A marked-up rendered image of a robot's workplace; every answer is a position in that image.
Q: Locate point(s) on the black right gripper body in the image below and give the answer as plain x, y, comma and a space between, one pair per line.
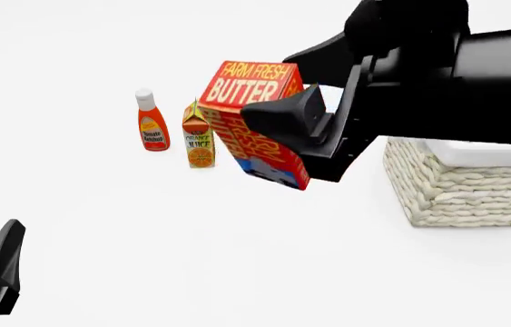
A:
350, 136

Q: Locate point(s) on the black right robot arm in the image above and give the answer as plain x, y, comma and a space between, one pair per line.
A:
464, 85

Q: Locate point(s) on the woven basket with white lining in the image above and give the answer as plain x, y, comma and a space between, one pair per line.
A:
459, 194

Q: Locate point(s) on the red tomato ketchup bottle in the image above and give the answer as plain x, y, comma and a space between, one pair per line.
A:
152, 126

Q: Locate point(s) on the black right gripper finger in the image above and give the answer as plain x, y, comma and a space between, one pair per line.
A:
323, 61
282, 119

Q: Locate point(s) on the red butter box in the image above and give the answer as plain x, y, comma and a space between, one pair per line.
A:
246, 85

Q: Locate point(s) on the orange juice carton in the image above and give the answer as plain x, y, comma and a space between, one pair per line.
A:
199, 143

